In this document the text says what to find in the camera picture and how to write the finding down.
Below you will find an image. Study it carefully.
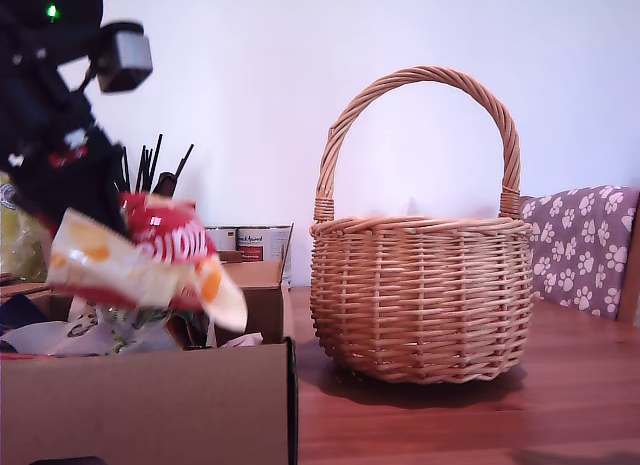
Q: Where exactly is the woven wicker basket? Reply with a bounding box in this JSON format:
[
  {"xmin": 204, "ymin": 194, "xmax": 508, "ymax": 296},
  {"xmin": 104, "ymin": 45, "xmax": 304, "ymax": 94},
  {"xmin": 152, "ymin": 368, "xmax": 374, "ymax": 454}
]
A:
[{"xmin": 309, "ymin": 65, "xmax": 536, "ymax": 386}]

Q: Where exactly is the dark brown utensil handle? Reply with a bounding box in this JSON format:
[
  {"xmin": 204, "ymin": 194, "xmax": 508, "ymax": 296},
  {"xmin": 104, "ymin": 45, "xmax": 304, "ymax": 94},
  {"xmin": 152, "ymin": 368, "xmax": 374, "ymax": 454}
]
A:
[{"xmin": 154, "ymin": 172, "xmax": 179, "ymax": 199}]

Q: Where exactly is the tin can red label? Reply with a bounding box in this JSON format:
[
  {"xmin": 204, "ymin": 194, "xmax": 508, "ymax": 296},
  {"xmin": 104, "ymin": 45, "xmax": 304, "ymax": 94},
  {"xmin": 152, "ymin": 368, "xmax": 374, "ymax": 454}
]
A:
[{"xmin": 235, "ymin": 224, "xmax": 294, "ymax": 263}]

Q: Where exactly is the brown cardboard box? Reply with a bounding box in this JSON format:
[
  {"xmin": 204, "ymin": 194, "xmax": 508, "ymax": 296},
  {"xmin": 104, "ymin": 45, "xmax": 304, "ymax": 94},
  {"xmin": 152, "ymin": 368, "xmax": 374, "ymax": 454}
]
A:
[{"xmin": 0, "ymin": 223, "xmax": 301, "ymax": 465}]

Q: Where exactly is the red Maltesers bag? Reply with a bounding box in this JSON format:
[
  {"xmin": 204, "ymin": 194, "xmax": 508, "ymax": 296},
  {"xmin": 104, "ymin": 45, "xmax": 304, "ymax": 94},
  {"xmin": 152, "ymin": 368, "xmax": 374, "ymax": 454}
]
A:
[{"xmin": 47, "ymin": 193, "xmax": 249, "ymax": 332}]

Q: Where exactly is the white paper leaflet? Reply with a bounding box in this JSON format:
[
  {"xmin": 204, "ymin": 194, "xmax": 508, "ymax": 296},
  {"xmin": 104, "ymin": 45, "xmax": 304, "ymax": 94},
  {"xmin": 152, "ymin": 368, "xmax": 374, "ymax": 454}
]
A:
[{"xmin": 219, "ymin": 332, "xmax": 265, "ymax": 349}]

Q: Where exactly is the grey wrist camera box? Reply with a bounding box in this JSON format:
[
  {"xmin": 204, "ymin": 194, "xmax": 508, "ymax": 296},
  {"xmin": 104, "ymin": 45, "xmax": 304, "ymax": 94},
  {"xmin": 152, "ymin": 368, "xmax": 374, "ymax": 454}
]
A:
[{"xmin": 92, "ymin": 20, "xmax": 154, "ymax": 94}]

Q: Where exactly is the yellow green plastic bag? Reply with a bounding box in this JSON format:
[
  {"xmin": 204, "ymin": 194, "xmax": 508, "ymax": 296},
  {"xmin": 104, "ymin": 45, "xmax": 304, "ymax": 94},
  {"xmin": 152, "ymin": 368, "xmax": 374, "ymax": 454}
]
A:
[{"xmin": 0, "ymin": 183, "xmax": 50, "ymax": 282}]

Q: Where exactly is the tin can white label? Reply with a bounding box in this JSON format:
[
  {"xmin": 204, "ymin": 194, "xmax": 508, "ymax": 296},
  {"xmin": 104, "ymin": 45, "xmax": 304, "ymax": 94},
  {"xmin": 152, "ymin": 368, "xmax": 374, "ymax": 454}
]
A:
[{"xmin": 204, "ymin": 227, "xmax": 237, "ymax": 252}]

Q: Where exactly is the white green Galaxy bag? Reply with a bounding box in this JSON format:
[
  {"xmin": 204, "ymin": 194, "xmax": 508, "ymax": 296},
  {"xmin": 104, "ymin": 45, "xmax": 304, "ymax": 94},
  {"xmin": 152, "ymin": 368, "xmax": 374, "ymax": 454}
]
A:
[{"xmin": 0, "ymin": 304, "xmax": 211, "ymax": 357}]

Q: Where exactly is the purple paw print cloth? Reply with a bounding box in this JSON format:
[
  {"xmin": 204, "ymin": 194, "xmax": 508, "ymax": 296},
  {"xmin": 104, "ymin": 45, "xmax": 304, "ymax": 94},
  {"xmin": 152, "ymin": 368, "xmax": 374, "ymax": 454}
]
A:
[{"xmin": 519, "ymin": 184, "xmax": 640, "ymax": 322}]

